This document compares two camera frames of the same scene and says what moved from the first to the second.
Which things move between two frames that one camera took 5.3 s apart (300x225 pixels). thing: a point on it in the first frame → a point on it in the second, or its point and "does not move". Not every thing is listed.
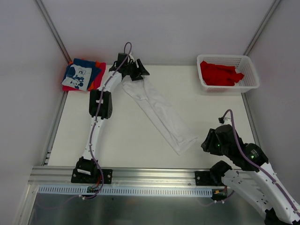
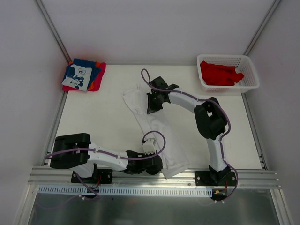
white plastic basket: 243,64 does not move
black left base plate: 92,176 does not move
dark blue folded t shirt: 95,71 does not move
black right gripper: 209,142 → 153,101
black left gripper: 134,70 → 154,164
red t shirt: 218,75 does not move
